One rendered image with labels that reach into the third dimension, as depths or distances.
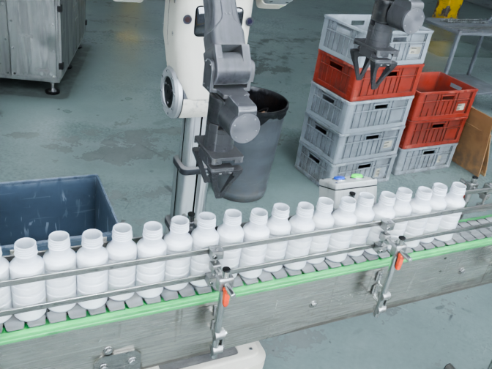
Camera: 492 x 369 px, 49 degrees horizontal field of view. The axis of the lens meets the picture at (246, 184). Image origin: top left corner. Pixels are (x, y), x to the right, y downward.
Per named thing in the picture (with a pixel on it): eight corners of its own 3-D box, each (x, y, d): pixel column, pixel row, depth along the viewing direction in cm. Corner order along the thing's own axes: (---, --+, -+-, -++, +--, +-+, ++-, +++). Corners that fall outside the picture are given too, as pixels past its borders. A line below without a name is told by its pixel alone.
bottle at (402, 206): (403, 251, 142) (421, 197, 134) (381, 250, 141) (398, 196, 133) (394, 237, 147) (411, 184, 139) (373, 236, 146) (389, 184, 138)
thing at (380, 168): (326, 193, 371) (333, 165, 361) (292, 166, 401) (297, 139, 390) (390, 181, 402) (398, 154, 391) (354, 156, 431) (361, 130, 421)
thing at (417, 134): (402, 150, 399) (411, 122, 388) (367, 127, 430) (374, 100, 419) (460, 143, 428) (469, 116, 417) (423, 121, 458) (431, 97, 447)
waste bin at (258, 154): (220, 211, 334) (233, 114, 303) (194, 175, 368) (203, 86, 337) (284, 203, 353) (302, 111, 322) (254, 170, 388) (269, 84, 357)
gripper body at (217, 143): (211, 168, 101) (216, 131, 97) (192, 143, 108) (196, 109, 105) (243, 165, 103) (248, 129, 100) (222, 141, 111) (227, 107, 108)
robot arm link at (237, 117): (248, 55, 100) (204, 56, 96) (277, 77, 91) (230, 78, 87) (240, 116, 106) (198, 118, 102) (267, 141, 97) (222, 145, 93)
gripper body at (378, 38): (373, 45, 135) (381, 15, 131) (398, 58, 127) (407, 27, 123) (351, 45, 132) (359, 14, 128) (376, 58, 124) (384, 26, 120)
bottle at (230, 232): (239, 269, 126) (250, 209, 118) (233, 285, 121) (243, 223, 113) (215, 263, 127) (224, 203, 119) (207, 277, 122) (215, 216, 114)
